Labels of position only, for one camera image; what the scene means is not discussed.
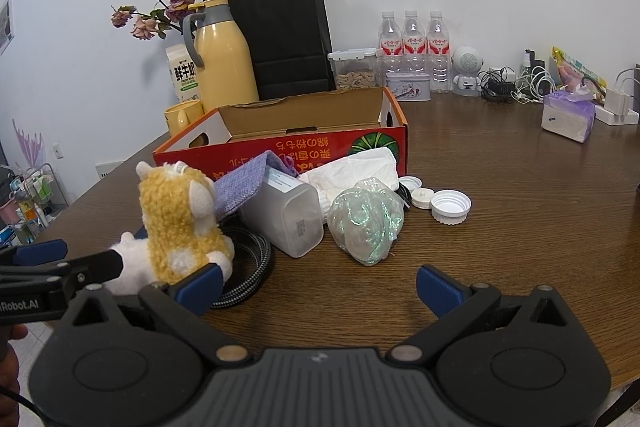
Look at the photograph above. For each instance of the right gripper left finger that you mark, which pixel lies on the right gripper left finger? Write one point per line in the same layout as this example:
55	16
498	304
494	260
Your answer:
143	360

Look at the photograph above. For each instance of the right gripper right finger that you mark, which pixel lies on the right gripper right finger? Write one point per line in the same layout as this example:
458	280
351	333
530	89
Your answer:
502	360

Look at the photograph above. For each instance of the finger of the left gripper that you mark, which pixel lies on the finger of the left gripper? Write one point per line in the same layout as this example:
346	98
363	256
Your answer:
40	253
59	278

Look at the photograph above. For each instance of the yellow white alpaca plush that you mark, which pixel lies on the yellow white alpaca plush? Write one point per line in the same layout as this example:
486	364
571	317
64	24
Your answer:
182	233

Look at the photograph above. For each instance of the large white ribbed lid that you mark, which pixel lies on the large white ribbed lid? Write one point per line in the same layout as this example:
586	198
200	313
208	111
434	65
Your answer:
450	207

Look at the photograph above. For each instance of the purple fabric pouch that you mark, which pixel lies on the purple fabric pouch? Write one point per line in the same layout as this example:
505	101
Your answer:
243	183

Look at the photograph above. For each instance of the translucent plastic container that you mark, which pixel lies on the translucent plastic container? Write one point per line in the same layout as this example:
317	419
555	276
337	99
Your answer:
287	212

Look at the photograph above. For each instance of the iridescent green bundle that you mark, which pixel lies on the iridescent green bundle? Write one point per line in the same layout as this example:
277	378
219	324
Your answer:
365	220

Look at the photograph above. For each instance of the white plastic bag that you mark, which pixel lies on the white plastic bag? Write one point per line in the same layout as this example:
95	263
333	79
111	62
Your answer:
336	176

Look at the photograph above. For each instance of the person's left hand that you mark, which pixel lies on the person's left hand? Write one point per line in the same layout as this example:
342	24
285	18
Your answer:
9	363

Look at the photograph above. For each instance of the yellow ceramic mug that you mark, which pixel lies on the yellow ceramic mug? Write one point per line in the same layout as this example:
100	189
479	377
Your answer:
179	116

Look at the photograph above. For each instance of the small white round cap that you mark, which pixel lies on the small white round cap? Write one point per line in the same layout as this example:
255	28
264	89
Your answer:
421	198

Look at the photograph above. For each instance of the white milk carton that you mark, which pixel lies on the white milk carton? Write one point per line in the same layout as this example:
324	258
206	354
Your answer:
182	72

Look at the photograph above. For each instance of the yellow thermos jug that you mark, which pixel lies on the yellow thermos jug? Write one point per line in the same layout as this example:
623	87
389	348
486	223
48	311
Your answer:
220	53

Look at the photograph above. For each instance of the purple tissue pack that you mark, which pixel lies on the purple tissue pack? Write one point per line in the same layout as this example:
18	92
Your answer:
570	114

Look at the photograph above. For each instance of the white power adapter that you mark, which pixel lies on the white power adapter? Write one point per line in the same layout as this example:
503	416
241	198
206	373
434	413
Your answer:
618	106

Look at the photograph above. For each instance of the red cardboard box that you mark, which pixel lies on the red cardboard box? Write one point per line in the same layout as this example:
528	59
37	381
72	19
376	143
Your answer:
307	131

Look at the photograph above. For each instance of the colourful snack packet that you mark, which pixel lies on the colourful snack packet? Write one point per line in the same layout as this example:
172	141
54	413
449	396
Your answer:
574	76

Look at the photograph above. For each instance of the small white tin box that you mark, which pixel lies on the small white tin box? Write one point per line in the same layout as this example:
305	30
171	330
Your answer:
409	86

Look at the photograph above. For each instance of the white robot toy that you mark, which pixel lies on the white robot toy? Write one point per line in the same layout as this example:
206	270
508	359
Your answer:
467	64

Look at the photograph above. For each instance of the water bottle right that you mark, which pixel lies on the water bottle right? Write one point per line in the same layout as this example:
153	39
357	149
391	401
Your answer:
438	50

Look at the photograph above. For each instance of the water bottle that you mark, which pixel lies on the water bottle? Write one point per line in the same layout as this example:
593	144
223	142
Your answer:
413	43
390	44
438	50

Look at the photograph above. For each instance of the black paper bag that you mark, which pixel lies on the black paper bag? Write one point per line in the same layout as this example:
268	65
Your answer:
289	43

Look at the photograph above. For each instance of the water bottle middle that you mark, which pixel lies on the water bottle middle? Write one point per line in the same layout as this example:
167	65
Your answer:
413	43

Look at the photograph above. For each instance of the clear nut storage container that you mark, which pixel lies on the clear nut storage container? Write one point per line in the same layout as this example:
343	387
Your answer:
355	69

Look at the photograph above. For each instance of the water bottle left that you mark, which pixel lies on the water bottle left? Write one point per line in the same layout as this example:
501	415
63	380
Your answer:
390	44

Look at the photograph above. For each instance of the wire storage rack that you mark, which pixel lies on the wire storage rack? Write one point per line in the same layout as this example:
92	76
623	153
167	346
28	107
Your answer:
30	202

